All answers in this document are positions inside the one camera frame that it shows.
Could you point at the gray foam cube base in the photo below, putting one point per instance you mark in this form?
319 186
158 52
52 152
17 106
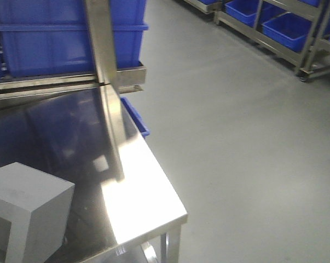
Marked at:
34 208

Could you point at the blue bin under table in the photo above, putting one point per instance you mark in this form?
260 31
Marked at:
136 117

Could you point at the blue plastic bin right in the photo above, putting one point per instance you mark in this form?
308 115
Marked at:
51 37

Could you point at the blue tray on cart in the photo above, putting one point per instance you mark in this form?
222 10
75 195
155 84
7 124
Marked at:
244 11
289 30

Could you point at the background steel shelf cart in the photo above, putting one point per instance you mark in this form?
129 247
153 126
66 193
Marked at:
314 59

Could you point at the stainless steel rack frame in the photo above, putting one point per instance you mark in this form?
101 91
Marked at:
98 14

